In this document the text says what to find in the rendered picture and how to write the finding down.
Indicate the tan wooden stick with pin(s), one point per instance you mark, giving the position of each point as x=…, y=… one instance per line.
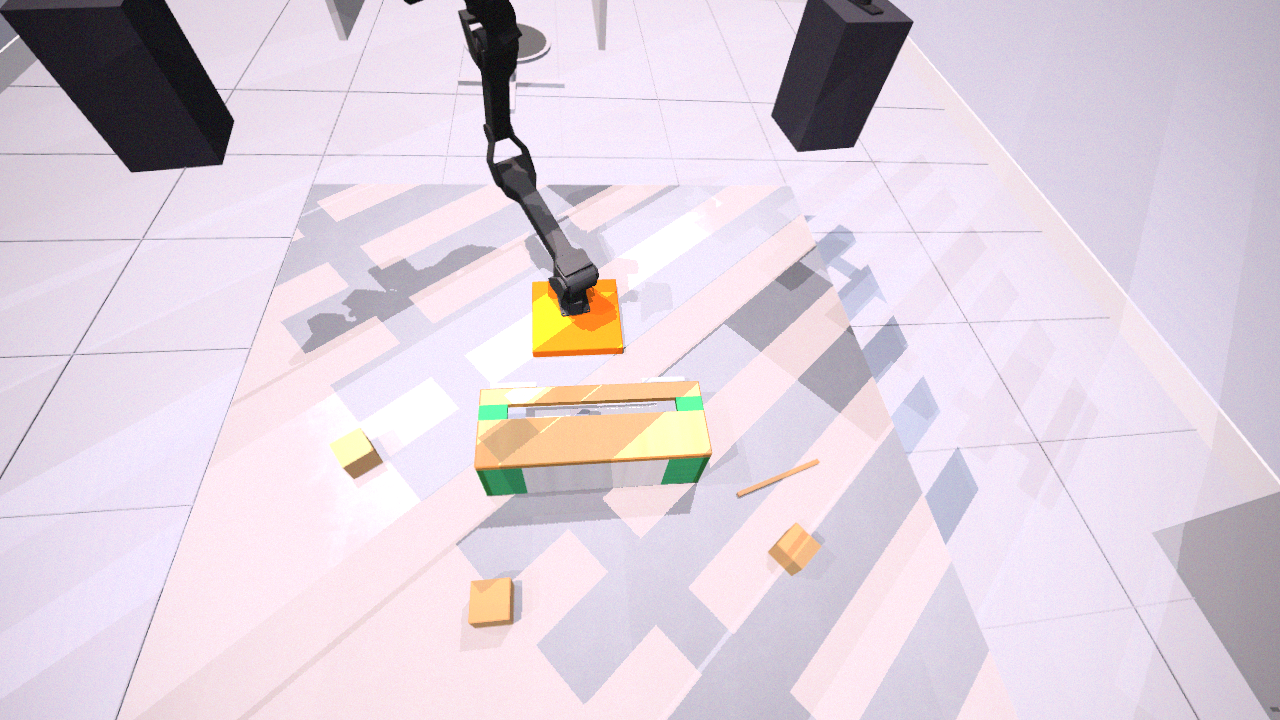
x=777, y=478

